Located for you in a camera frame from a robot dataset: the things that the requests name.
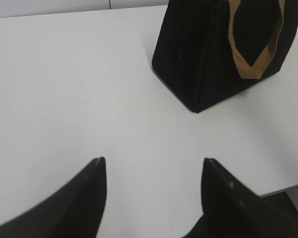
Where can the silver table frame rail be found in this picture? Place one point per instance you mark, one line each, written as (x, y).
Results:
(285, 199)

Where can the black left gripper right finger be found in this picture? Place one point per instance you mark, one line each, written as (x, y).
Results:
(231, 210)

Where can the black canvas tote bag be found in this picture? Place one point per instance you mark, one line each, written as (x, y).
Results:
(210, 50)

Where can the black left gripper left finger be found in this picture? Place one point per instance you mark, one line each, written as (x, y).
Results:
(74, 211)

